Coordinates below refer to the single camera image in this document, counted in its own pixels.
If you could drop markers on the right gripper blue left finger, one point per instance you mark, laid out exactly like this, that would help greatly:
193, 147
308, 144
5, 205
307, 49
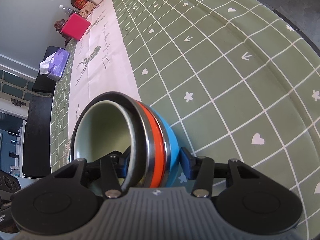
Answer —
123, 163

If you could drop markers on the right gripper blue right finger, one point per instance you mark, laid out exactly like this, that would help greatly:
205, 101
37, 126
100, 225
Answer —
189, 164

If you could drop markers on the blue steel bowl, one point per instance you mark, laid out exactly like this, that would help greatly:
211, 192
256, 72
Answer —
171, 151

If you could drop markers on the orange steel bowl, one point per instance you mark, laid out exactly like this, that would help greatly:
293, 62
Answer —
153, 161

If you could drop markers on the green ceramic bowl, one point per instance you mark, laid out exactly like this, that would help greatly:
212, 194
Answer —
105, 127

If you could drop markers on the clear glass plate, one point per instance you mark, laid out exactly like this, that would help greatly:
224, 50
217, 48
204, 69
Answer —
67, 152

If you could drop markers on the near left black chair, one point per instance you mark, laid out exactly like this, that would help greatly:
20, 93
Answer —
36, 149

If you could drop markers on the black chair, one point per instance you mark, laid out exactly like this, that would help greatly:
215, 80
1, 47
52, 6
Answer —
36, 149
43, 84

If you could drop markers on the white drawer cabinet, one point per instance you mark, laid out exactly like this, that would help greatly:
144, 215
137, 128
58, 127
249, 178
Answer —
10, 133

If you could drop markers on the green checked tablecloth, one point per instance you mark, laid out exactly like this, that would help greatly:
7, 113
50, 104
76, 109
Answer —
231, 78

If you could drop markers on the white glass panel door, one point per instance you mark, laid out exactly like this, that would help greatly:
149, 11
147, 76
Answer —
16, 93

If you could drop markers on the pink deer table runner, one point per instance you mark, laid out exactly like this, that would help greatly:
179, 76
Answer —
101, 63

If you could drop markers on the far left black chair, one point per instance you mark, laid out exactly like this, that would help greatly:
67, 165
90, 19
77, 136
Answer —
43, 84

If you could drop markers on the purple tissue pack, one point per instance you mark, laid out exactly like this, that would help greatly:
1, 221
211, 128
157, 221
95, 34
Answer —
54, 65

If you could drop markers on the pink square box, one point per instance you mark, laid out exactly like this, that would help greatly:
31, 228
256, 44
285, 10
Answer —
75, 27

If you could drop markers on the brown figurine jar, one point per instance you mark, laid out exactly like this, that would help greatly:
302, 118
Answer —
58, 25

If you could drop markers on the beige patterned small box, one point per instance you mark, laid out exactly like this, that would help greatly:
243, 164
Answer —
87, 9

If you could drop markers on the clear water bottle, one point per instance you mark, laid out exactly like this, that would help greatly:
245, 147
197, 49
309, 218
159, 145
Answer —
68, 11

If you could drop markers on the brown liquor bottle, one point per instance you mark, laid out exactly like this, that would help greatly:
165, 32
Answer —
78, 4

